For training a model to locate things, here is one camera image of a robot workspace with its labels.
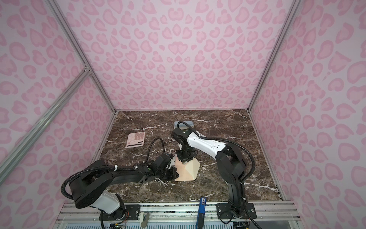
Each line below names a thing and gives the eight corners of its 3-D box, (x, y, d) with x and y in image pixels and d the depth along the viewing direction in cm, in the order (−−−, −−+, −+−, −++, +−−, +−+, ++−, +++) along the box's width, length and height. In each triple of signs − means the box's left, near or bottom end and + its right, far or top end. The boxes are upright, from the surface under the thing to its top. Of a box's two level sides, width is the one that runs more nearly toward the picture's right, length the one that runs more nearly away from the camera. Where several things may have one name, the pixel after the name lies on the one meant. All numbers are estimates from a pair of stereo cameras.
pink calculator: (127, 149, 99) (125, 147, 97) (129, 136, 107) (128, 133, 104) (143, 147, 100) (142, 145, 98) (145, 134, 108) (143, 131, 105)
